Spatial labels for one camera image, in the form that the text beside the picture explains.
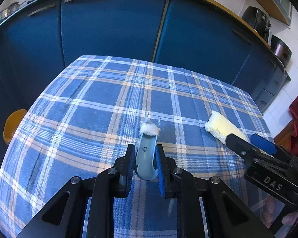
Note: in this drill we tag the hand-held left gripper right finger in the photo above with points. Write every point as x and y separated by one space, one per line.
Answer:
160 171

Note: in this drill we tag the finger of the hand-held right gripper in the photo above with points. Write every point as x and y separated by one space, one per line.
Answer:
238 142
263 143

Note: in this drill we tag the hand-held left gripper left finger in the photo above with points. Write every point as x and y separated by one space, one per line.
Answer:
130 168

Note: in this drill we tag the pale paper towel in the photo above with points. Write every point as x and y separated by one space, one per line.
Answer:
221 126

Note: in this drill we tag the person's right hand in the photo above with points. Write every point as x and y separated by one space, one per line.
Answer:
291 218

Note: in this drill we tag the wooden door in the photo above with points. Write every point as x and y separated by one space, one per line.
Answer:
283 136

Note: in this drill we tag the blue plaid tablecloth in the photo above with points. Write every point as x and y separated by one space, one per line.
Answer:
89 104

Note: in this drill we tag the dark rice cooker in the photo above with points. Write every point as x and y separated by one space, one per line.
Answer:
280 49

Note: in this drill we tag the black air fryer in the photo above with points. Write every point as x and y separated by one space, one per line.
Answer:
257 22

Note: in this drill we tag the orange wooden stool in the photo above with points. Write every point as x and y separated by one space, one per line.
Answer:
13 125

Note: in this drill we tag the blue kitchen base cabinet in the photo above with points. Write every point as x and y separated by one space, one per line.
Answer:
101 24

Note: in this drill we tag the small steel pot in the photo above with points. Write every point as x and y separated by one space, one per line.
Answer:
7 11

